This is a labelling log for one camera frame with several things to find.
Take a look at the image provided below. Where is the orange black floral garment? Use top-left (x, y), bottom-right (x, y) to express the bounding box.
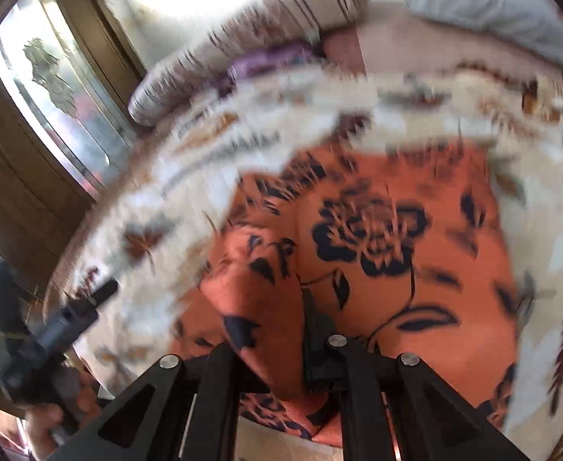
top-left (170, 142), bottom-right (518, 445)

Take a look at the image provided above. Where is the left hand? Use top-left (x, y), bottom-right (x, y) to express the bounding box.
top-left (25, 373), bottom-right (100, 460)

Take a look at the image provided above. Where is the cream leaf pattern blanket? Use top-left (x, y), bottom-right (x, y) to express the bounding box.
top-left (46, 66), bottom-right (563, 460)

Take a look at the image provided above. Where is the wooden glass door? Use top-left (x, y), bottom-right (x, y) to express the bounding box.
top-left (0, 0), bottom-right (145, 286)

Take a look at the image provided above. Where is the purple floral cloth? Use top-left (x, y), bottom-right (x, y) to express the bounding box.
top-left (210, 41), bottom-right (318, 92)

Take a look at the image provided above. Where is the pink bed sheet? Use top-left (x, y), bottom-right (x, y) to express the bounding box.
top-left (322, 21), bottom-right (563, 80)

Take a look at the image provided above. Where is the striped beige bolster pillow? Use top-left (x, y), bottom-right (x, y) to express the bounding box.
top-left (128, 0), bottom-right (369, 127)

